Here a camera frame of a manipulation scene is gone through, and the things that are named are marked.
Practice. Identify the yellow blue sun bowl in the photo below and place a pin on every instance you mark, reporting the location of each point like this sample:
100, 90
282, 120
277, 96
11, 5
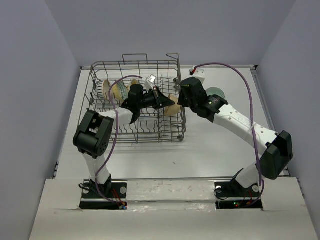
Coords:
119, 91

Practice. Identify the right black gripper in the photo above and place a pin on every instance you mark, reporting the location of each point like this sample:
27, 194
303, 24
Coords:
182, 100

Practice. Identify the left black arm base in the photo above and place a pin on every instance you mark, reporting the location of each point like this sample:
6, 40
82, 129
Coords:
110, 196

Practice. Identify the grey wire dish rack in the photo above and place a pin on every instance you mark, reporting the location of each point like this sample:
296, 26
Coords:
152, 126

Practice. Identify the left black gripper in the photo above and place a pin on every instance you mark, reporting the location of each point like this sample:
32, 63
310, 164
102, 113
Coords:
160, 100

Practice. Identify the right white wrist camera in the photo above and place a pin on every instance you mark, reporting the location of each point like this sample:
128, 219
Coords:
198, 73

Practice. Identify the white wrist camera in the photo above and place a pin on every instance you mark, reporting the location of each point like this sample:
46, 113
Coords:
149, 82
198, 73

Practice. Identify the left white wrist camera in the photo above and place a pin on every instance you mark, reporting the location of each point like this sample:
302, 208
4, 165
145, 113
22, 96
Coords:
149, 82

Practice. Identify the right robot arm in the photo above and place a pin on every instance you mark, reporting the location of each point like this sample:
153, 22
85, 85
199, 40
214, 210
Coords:
275, 150

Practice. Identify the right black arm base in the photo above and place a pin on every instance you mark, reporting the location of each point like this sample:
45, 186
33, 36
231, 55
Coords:
228, 198

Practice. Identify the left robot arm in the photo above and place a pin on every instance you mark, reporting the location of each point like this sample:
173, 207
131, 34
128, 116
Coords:
97, 133

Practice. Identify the white pink rimmed bowl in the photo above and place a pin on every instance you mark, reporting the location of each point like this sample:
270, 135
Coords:
102, 89

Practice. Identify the teal ceramic bowl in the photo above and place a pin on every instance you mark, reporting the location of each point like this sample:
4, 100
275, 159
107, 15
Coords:
215, 91

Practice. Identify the leaf patterned white bowl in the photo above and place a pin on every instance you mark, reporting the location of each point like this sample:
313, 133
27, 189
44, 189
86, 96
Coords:
132, 82

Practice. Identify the tan orange bowl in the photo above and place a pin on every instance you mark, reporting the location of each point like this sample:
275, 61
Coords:
172, 110

